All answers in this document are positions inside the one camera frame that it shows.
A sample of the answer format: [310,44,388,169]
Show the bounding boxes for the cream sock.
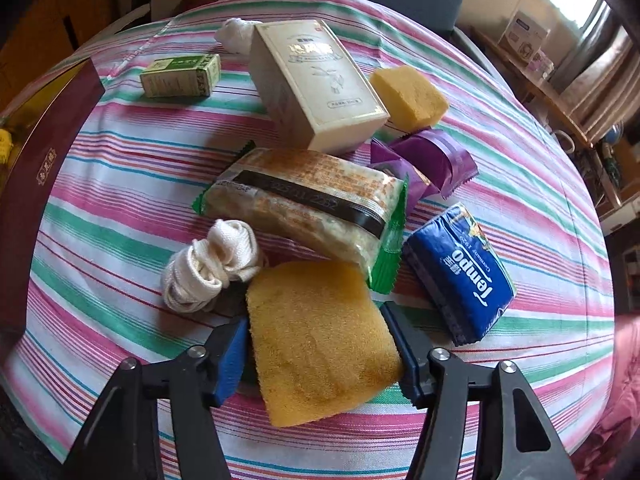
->
[160,219,268,314]

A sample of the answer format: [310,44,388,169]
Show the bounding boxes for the large yellow sponge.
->
[246,260,402,427]

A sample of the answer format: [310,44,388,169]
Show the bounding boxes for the blue Tempo tissue pack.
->
[402,203,516,346]

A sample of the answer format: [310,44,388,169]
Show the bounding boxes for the purple snack packet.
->
[370,139,437,214]
[388,129,480,198]

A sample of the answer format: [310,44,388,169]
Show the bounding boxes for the biscuit pack green edges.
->
[192,141,408,295]

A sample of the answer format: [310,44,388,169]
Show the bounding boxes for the maroon gift box gold lining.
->
[1,58,104,340]

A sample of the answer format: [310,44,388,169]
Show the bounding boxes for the wooden desk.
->
[471,27,593,148]

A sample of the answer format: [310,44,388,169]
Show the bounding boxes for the striped bed sheet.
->
[1,0,614,463]

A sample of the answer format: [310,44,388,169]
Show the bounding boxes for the small yellow sponge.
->
[370,65,449,133]

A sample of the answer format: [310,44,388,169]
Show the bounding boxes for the small green box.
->
[140,54,221,99]

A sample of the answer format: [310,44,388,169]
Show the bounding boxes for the beige curtain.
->
[551,1,639,143]

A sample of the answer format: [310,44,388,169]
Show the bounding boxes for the pink small box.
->
[527,50,554,80]

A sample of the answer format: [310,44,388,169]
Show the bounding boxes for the white cardboard box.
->
[498,11,549,63]

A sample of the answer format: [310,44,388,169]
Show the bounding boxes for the cream medicine box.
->
[248,20,390,155]

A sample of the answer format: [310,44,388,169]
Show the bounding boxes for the white rolled sock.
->
[215,18,260,56]

